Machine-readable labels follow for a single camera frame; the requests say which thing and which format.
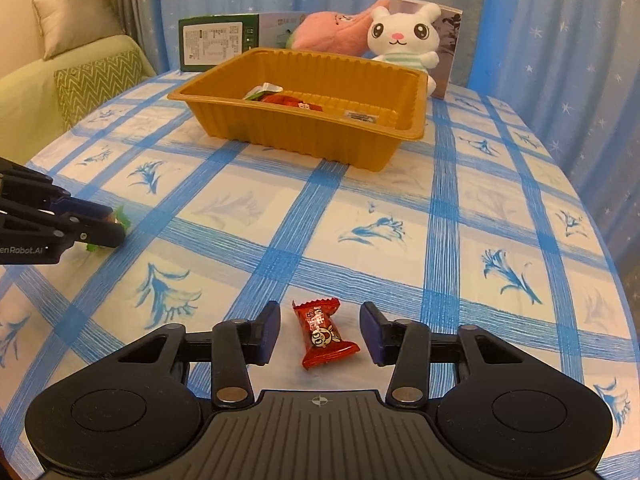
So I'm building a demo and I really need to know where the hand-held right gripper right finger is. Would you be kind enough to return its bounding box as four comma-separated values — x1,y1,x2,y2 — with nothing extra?
360,301,524,411

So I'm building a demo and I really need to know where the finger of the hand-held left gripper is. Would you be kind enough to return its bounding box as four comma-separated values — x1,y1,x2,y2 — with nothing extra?
0,157,115,222
0,214,126,252

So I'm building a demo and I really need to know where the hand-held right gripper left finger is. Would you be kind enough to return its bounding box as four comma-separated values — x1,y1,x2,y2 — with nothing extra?
117,301,282,411

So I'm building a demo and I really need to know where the green-wrapped brown candy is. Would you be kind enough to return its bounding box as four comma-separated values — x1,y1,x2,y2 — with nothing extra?
85,205,132,254

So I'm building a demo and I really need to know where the small red candy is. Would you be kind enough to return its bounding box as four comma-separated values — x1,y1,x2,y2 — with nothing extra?
292,297,362,372

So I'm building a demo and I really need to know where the yellow plastic tray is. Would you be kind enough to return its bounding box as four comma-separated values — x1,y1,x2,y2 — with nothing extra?
167,47,430,171

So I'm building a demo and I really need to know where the green and white snack pouch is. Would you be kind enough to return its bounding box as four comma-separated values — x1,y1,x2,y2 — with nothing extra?
243,82,286,103

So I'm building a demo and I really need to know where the clear-wrapped dark snack bar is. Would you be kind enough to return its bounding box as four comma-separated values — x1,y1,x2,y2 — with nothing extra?
342,107,381,123

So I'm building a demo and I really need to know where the dark red snack packet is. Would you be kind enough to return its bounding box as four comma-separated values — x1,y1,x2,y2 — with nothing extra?
260,92,326,112

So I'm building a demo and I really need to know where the green chevron cushion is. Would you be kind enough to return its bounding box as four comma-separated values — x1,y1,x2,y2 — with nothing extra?
54,50,146,131

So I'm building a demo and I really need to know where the light green sofa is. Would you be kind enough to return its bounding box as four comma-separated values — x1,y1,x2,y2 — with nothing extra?
0,35,157,146

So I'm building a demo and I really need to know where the beige pillow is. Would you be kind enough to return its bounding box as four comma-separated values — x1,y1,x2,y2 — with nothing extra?
31,0,126,61

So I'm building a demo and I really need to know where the grey curtain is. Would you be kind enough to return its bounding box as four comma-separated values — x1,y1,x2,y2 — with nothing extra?
114,0,166,76

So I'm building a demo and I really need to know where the green printed box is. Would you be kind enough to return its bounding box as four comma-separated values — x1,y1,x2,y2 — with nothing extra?
178,12,308,72

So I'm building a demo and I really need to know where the white rabbit plush toy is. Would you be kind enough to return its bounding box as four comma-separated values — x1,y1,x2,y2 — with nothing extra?
367,2,443,96

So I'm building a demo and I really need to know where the grey floral print box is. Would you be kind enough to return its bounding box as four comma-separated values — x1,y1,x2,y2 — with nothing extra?
389,0,463,100

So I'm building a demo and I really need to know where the pink plush toy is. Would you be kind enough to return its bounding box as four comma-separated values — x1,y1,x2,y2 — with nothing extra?
287,7,381,58

